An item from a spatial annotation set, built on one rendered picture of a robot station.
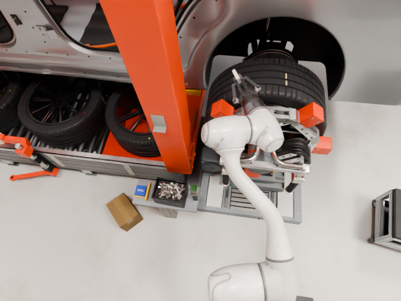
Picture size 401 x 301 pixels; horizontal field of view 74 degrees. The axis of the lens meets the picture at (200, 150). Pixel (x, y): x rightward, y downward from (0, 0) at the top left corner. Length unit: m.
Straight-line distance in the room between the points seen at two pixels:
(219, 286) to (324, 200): 1.55
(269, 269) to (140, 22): 0.90
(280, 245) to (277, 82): 0.72
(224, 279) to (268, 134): 0.53
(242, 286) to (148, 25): 0.88
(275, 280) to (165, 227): 1.32
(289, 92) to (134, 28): 0.74
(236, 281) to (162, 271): 1.21
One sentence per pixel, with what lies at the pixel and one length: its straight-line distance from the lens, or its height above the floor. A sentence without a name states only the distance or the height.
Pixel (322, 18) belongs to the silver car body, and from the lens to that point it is 1.47.
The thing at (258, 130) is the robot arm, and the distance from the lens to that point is 0.95.
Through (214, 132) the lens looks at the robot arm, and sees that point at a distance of 0.90.
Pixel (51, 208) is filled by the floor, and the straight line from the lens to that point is 2.60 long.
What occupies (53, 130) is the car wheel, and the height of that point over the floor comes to 0.50.
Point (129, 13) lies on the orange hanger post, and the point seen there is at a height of 1.68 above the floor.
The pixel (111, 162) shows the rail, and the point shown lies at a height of 0.36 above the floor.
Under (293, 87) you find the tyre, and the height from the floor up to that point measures 1.17.
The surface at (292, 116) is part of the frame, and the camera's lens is 1.30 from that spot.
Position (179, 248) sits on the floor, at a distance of 2.18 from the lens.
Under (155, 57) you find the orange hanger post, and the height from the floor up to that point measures 1.52.
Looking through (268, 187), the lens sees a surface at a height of 0.17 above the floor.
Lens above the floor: 2.15
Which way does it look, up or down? 63 degrees down
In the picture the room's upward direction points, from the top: 6 degrees counter-clockwise
